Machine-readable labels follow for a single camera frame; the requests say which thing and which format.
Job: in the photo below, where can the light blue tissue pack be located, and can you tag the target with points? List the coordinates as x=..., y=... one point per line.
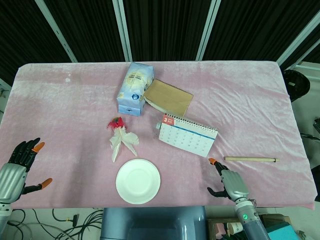
x=135, y=87

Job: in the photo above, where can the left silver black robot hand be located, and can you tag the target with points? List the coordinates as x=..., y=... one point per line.
x=12, y=172

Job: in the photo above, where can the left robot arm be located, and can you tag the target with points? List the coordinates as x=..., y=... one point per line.
x=3, y=212

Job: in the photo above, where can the pink velvet tablecloth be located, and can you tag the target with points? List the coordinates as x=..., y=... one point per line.
x=75, y=112

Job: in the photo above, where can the white paper plate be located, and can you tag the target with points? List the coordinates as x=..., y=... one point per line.
x=138, y=181

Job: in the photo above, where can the red and white feather shuttlecock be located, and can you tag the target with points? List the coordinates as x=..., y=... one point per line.
x=121, y=136

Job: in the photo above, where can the brown kraft paper notebook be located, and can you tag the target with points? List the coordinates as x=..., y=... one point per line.
x=168, y=97

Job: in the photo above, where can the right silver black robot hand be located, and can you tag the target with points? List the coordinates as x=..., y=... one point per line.
x=232, y=181

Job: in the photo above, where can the wooden stick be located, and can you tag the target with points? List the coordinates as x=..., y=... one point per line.
x=250, y=159

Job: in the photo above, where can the grey blue robot torso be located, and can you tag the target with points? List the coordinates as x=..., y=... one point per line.
x=152, y=222

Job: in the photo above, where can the white spiral desk calendar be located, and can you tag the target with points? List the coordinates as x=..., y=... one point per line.
x=186, y=136

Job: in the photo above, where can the teal box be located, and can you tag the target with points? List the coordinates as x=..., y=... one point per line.
x=281, y=230

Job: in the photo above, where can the black round stool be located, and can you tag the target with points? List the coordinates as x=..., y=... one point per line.
x=296, y=83

